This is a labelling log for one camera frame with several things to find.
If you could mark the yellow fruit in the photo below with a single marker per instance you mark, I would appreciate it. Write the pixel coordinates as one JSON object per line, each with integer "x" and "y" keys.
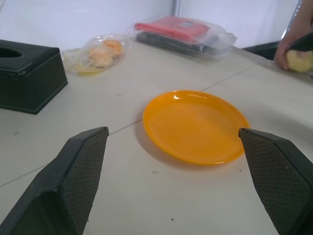
{"x": 299, "y": 61}

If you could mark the grey metal wall post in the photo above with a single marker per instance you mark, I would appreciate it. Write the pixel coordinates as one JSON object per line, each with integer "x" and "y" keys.
{"x": 176, "y": 7}

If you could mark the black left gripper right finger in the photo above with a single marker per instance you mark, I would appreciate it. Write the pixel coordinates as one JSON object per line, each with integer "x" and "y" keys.
{"x": 283, "y": 176}

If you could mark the red folded pack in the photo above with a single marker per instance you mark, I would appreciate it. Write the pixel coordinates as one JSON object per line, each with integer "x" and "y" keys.
{"x": 176, "y": 28}

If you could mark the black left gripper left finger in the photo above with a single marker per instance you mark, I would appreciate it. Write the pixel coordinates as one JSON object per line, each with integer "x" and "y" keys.
{"x": 61, "y": 186}

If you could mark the person's bare hand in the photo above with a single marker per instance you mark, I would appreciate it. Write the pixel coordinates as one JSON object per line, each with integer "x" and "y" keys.
{"x": 281, "y": 55}

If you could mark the silver metal chair frame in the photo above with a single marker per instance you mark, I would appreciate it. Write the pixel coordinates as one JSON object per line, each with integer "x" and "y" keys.
{"x": 291, "y": 22}

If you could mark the black leather tissue box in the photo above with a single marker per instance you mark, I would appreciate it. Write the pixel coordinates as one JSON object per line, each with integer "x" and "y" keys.
{"x": 29, "y": 78}

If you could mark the clear bag of folded packs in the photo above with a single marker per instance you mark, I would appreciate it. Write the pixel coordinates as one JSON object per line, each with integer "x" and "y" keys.
{"x": 220, "y": 39}

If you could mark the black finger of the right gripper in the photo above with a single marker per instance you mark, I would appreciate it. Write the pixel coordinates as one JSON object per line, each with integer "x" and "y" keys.
{"x": 303, "y": 44}

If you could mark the black folded pack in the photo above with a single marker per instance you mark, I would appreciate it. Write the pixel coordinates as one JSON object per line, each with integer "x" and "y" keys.
{"x": 171, "y": 43}

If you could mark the clear bag of fruit pieces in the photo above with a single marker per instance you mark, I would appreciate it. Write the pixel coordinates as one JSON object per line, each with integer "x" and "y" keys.
{"x": 80, "y": 58}

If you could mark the black chair seat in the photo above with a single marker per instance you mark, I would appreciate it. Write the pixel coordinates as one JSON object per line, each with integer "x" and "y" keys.
{"x": 264, "y": 50}

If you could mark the orange plastic plate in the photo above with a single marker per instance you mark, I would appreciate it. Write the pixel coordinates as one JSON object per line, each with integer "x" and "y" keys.
{"x": 193, "y": 127}

